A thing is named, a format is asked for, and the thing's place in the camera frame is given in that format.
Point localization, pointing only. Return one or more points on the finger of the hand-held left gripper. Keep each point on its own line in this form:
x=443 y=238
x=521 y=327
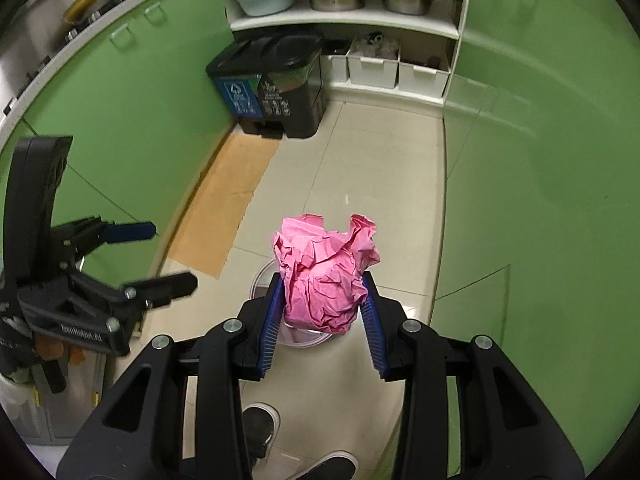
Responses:
x=165 y=287
x=132 y=231

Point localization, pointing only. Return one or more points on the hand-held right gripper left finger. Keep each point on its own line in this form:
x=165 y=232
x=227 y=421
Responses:
x=270 y=327

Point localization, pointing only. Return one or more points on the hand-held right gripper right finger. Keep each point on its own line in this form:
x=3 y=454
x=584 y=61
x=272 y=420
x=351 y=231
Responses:
x=375 y=335

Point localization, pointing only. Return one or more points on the round steel trash can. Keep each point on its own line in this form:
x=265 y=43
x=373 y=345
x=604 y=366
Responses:
x=261 y=285

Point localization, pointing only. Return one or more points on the pink paper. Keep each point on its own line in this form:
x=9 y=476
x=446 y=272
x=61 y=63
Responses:
x=325 y=270

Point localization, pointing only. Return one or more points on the black double trash bin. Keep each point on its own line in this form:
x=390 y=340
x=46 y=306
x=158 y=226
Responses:
x=280 y=102

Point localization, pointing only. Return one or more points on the person's left hand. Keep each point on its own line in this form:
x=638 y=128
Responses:
x=49 y=349

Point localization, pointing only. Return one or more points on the brown cardboard floor sheet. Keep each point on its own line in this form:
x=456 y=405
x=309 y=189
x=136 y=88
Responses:
x=225 y=195

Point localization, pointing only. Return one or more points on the black shoe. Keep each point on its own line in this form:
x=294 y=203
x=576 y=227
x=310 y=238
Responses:
x=260 y=430
x=327 y=466

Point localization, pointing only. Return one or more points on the green cabinet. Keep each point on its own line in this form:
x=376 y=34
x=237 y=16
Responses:
x=525 y=135
x=125 y=110

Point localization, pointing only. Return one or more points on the steel gas stove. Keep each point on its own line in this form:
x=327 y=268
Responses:
x=30 y=55

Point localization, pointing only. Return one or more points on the white storage box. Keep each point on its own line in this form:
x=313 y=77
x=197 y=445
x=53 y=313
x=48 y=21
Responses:
x=372 y=70
x=422 y=80
x=336 y=65

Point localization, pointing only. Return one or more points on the white open shelf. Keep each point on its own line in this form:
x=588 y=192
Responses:
x=350 y=21

